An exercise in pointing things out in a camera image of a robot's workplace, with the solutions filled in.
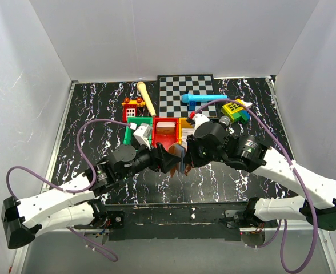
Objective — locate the cards in yellow bin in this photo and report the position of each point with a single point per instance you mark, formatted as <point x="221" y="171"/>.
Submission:
<point x="185" y="132"/>

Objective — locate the card stack in red bin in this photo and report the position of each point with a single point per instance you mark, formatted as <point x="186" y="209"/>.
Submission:
<point x="165" y="128"/>

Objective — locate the small blue toy block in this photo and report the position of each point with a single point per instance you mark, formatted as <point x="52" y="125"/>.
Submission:
<point x="191" y="106"/>

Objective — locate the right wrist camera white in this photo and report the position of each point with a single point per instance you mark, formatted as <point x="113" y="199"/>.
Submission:
<point x="196" y="120"/>

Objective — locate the brown leather card holder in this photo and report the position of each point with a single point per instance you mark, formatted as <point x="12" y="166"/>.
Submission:
<point x="174" y="168"/>

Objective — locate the yellow green block toy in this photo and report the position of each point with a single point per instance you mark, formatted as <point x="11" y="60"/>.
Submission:
<point x="235" y="113"/>

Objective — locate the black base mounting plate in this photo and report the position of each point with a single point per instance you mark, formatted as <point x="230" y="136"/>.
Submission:
<point x="223" y="220"/>

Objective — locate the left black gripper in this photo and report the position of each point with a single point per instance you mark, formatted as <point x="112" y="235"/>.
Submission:
<point x="160" y="158"/>

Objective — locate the yellow plastic bin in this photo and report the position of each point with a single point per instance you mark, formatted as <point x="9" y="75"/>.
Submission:
<point x="183" y="124"/>

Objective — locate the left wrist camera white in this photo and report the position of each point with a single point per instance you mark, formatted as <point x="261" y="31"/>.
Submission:
<point x="142" y="134"/>

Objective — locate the beige toy microphone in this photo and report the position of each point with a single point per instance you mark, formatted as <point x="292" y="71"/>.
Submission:
<point x="143" y="91"/>

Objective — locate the checkered chess board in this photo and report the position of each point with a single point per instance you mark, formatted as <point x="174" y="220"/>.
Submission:
<point x="179" y="95"/>

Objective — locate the black silver microphone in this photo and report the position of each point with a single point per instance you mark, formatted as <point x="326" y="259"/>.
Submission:
<point x="224" y="121"/>

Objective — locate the green plastic bin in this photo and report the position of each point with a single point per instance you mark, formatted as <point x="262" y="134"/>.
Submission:
<point x="129" y="138"/>

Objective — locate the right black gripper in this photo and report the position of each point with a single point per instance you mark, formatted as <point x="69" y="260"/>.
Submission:
<point x="191" y="157"/>

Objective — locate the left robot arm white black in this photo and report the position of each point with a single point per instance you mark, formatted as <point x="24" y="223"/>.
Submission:
<point x="76" y="203"/>

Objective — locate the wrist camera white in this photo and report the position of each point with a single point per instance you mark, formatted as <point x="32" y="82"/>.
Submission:
<point x="196" y="120"/>
<point x="142" y="134"/>

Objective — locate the blue toy microphone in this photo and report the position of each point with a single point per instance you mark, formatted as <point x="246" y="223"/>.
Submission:
<point x="186" y="98"/>

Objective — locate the red toy block house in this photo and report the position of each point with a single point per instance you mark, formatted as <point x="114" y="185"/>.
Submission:
<point x="130" y="107"/>

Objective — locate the red plastic bin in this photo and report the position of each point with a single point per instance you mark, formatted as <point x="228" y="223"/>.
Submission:
<point x="165" y="140"/>

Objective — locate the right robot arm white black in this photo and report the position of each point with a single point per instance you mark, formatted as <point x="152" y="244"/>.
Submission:
<point x="315" y="201"/>

